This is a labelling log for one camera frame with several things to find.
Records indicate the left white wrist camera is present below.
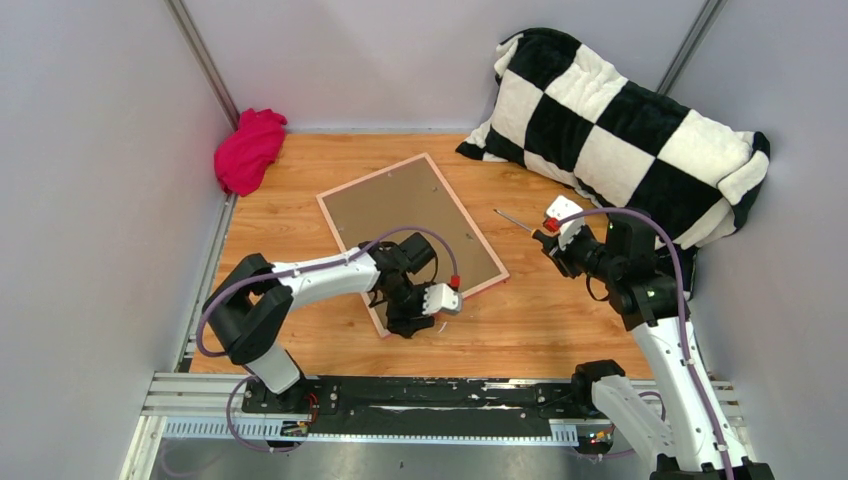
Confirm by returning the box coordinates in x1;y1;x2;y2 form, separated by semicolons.
422;283;463;316

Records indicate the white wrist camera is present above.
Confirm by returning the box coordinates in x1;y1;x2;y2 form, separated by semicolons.
422;283;463;316
542;195;586;250

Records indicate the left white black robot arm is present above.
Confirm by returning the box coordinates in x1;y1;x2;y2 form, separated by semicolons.
196;232;452;413

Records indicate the aluminium corner post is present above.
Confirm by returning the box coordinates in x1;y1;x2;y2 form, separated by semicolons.
656;0;727;95
164;0;240;131

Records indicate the magenta cloth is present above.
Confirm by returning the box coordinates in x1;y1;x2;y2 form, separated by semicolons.
213;108;288;197

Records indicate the black white checkered pillow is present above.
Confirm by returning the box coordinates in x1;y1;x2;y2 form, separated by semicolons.
457;28;771;294

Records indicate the right aluminium corner post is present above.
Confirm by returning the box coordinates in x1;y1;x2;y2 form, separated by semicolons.
656;0;727;95

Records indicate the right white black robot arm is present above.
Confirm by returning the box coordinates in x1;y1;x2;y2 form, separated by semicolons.
532;197;774;479

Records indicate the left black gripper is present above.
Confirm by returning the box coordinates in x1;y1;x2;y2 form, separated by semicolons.
382;280;437;341

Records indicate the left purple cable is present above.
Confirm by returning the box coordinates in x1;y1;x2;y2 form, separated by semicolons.
195;225;463;455

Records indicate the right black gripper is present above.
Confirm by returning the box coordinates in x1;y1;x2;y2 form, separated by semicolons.
542;223;621;284

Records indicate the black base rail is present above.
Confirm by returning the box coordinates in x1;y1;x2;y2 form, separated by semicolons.
237;376;614;454

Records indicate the yellow black screwdriver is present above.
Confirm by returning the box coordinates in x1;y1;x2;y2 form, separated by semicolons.
494;209;556;247

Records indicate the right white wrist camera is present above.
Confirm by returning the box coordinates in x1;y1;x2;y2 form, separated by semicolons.
542;195;586;250

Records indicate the left aluminium corner post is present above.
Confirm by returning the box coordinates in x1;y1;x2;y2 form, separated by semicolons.
164;0;240;131

